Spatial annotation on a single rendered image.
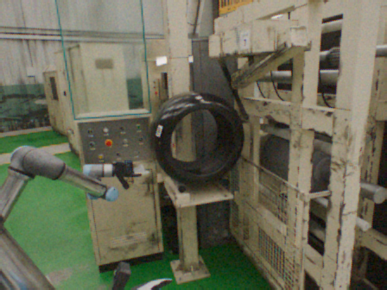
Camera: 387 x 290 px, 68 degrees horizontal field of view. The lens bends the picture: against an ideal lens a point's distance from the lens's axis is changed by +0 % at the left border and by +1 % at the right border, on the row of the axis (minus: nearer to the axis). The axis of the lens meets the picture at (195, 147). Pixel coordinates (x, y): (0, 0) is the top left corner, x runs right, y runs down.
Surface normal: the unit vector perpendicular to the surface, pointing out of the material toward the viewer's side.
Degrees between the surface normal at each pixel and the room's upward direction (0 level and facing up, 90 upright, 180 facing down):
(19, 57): 90
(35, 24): 90
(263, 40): 90
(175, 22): 90
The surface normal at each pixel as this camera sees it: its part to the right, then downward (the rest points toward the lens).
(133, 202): 0.29, 0.24
